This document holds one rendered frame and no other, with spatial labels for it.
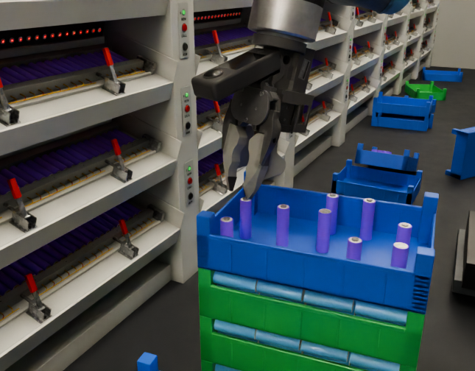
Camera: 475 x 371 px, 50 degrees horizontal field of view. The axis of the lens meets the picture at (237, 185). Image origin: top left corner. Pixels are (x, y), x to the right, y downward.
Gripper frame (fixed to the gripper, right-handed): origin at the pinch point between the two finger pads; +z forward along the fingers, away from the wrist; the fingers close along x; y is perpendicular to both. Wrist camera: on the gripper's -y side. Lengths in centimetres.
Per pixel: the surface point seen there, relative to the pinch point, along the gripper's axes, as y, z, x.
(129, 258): 14, 31, 46
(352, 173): 131, 16, 76
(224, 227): -1.1, 5.9, -0.6
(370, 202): 18.8, -0.3, -8.6
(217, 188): 51, 20, 65
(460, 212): 135, 17, 29
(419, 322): 11.6, 9.8, -24.2
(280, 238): 8.5, 7.3, -2.3
